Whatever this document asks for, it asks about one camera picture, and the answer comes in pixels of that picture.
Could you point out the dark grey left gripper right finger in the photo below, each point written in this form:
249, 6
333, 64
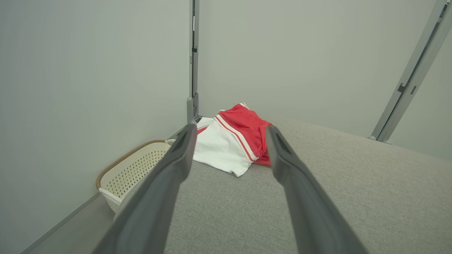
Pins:
310, 211

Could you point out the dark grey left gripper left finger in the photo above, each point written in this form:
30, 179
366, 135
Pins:
152, 211

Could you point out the red and white basketball jersey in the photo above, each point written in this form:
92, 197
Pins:
226, 144

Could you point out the cream perforated laundry basket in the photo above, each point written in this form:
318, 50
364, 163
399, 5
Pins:
130, 173

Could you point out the grey corner partition post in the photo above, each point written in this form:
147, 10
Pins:
194, 53

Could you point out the grey double partition post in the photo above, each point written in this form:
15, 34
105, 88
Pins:
413, 77

